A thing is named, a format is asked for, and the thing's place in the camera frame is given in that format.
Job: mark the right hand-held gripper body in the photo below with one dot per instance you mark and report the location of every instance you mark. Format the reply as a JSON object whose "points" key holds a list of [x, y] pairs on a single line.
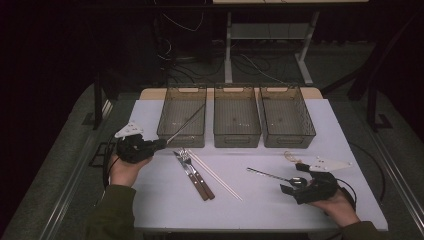
{"points": [[321, 191]]}

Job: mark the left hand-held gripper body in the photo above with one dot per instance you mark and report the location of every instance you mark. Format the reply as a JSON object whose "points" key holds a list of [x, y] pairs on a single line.
{"points": [[133, 150]]}

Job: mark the small golden spoon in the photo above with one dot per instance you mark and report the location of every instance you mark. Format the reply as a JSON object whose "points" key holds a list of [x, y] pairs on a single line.
{"points": [[290, 157]]}

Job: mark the metal spoon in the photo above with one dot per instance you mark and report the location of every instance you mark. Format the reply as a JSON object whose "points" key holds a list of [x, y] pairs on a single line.
{"points": [[266, 174]]}

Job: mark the smoky transparent plastic bin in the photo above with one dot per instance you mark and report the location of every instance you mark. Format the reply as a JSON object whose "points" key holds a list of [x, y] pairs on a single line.
{"points": [[176, 110], [236, 110], [286, 113]]}

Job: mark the person's left hand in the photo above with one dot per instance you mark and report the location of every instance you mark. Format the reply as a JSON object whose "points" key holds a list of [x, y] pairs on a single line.
{"points": [[123, 173]]}

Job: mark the person's right hand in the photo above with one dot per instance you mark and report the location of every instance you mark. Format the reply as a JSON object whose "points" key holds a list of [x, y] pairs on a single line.
{"points": [[341, 208]]}

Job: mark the white table cover sheet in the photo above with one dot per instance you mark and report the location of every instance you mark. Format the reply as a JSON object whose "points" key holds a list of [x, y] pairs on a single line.
{"points": [[260, 210]]}

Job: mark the black metal stand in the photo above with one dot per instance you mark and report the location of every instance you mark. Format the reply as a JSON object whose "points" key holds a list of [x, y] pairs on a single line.
{"points": [[371, 110], [97, 106]]}

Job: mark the white metal desk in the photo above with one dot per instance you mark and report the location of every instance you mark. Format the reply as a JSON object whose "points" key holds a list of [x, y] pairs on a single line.
{"points": [[266, 31]]}

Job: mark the black rectangular floor frame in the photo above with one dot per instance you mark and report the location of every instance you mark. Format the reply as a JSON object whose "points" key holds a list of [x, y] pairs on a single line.
{"points": [[96, 161]]}

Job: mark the aluminium floor rail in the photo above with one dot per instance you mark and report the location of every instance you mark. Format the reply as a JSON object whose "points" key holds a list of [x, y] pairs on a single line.
{"points": [[400, 180], [76, 166]]}

